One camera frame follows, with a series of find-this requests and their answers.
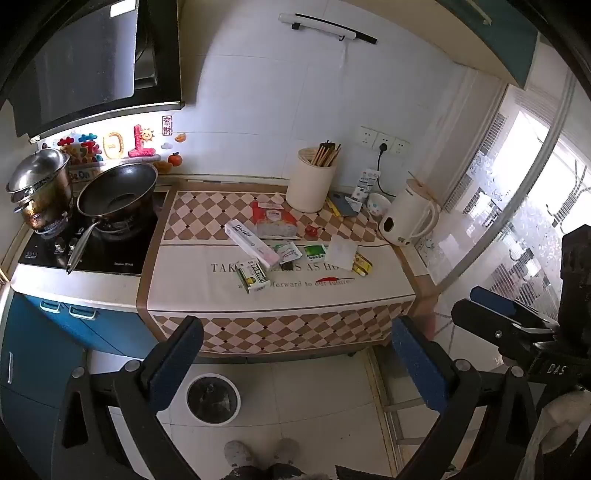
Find green yellow carton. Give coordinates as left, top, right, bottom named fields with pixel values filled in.
left=235, top=259, right=272, bottom=295

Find black power cable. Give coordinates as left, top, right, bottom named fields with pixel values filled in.
left=375, top=143, right=399, bottom=198

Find steel pot lid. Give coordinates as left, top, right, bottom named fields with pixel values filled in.
left=6, top=148, right=71, bottom=195

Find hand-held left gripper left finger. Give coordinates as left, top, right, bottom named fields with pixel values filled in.
left=50, top=315, right=205, bottom=480

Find blue kitchen cabinet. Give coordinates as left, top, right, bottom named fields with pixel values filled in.
left=0, top=292, right=160, bottom=462

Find white wall hook rail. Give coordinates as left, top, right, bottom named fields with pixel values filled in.
left=278, top=12, right=379, bottom=45

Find white dotted bowl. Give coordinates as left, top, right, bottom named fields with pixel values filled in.
left=367, top=192, right=390, bottom=217

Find clear bag with red label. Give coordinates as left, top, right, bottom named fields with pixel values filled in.
left=250, top=200, right=301, bottom=240

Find cream chopstick holder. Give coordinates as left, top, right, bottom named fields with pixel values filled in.
left=286, top=147, right=337, bottom=213

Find metal door track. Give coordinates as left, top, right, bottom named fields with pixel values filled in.
left=364, top=346, right=419, bottom=459

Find white printed carton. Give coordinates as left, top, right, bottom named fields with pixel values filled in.
left=351, top=168, right=380, bottom=202

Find person's right forearm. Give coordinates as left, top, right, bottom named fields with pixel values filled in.
left=526, top=391, right=591, bottom=480

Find white paper sheet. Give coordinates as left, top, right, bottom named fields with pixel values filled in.
left=328, top=237, right=358, bottom=271

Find colourful felt wall letters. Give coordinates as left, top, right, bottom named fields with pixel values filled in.
left=58, top=124, right=161, bottom=163

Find black glass gas stove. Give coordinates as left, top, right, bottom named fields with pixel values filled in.
left=17, top=189, right=168, bottom=278

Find black range hood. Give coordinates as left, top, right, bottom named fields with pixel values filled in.
left=9, top=0, right=186, bottom=140

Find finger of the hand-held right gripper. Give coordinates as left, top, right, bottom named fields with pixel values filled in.
left=469, top=285, right=560, bottom=330
left=450, top=299, right=560, bottom=366

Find steel cooking pot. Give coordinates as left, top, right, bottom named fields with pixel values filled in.
left=13, top=182, right=75, bottom=232

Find white electric kettle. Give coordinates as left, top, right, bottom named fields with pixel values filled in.
left=379, top=178, right=442, bottom=248

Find person's right shoe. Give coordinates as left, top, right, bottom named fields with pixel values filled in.
left=272, top=438, right=301, bottom=467

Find checked brown white tablecloth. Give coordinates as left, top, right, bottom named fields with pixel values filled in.
left=136, top=188, right=417, bottom=357

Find white round trash bin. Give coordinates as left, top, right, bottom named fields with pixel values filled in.
left=185, top=373, right=242, bottom=426

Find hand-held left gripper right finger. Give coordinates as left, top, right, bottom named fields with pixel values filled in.
left=392, top=315, right=551, bottom=480

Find black wok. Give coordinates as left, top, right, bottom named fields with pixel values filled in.
left=66, top=162, right=159, bottom=276

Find long white toothpaste box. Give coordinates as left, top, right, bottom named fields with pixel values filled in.
left=224, top=219, right=281, bottom=271

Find bundle of chopsticks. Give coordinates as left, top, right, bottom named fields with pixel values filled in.
left=311, top=140, right=343, bottom=168

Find white green sachet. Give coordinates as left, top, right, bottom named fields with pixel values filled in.
left=275, top=240, right=300, bottom=264

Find frosted glass sliding door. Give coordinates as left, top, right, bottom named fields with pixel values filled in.
left=442, top=74, right=591, bottom=326

